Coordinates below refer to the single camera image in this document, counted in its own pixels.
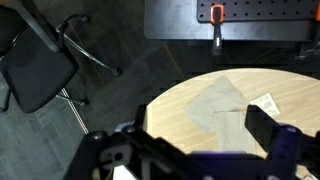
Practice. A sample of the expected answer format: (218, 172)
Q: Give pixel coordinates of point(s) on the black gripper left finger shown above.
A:
(140, 156)

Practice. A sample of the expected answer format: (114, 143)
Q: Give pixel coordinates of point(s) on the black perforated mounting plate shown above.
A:
(260, 10)

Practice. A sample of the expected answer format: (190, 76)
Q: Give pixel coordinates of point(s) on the brown paper sheet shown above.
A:
(233, 133)
(213, 100)

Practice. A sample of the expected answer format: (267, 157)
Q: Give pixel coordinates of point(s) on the orange and black clamp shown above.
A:
(217, 15)

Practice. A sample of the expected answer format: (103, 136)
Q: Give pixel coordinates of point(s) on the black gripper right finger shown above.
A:
(293, 150)

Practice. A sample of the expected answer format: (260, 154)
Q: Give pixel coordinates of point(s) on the yellow sachet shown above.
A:
(265, 104)

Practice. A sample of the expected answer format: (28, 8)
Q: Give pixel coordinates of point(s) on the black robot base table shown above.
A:
(173, 23)

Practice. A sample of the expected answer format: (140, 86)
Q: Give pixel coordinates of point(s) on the black chair with chrome base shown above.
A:
(36, 66)

